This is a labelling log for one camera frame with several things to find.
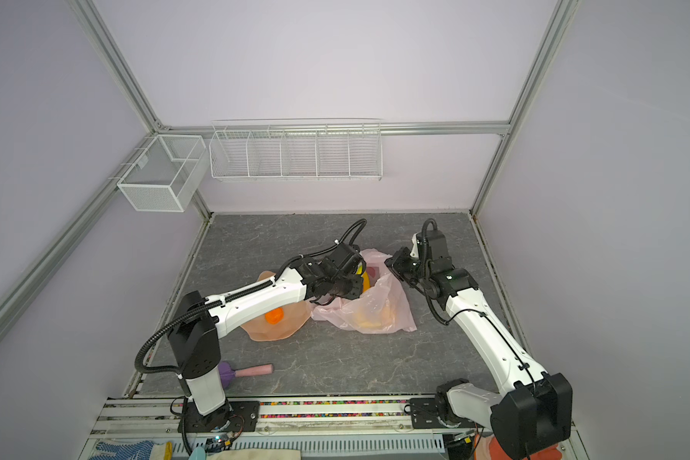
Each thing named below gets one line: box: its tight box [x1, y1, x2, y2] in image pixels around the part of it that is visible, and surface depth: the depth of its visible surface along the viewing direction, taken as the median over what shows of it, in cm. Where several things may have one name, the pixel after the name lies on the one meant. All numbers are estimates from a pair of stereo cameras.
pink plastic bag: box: [310, 248, 418, 334], surface depth 78 cm
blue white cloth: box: [89, 440, 156, 460], surface depth 70 cm
